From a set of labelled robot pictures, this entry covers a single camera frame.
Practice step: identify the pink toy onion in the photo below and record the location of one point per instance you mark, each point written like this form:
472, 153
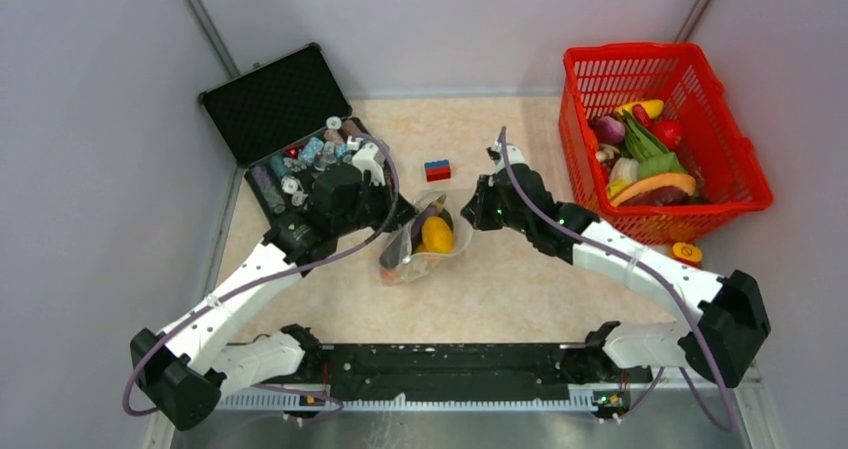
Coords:
609, 130

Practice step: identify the purple toy eggplant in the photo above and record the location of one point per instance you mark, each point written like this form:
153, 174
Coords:
404, 242

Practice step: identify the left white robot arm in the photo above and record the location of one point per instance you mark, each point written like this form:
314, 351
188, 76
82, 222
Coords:
225, 313

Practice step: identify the red plastic basket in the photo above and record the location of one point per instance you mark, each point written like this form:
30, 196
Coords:
598, 79

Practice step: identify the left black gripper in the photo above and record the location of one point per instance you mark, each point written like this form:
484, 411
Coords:
386, 196

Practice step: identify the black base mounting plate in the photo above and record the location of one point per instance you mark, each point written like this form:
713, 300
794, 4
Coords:
465, 372

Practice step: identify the yellow toy pepper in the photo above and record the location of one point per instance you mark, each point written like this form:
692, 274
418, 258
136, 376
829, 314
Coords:
652, 107

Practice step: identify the red blue toy brick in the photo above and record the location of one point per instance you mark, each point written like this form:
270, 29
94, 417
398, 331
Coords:
437, 170

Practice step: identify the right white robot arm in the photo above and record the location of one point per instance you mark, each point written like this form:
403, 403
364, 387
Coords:
720, 322

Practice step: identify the clear zip top bag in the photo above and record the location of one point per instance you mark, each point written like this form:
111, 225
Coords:
421, 263

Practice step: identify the red toy chili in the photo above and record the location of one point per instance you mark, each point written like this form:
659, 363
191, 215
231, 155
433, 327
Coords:
641, 115

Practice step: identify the red yellow emergency button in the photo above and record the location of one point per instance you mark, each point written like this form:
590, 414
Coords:
687, 253

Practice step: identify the red toy tomato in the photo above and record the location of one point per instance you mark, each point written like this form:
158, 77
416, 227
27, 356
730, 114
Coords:
669, 132

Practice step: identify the black poker chip case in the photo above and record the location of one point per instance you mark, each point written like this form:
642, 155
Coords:
276, 119

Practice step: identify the toy ham slice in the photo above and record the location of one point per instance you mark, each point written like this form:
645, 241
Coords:
665, 189

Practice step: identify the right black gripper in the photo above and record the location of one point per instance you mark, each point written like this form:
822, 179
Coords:
476, 208

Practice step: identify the green toy leaf vegetable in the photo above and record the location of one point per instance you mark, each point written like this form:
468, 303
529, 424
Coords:
654, 157

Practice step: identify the aluminium frame rail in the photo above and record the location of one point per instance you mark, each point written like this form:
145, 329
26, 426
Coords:
603, 398

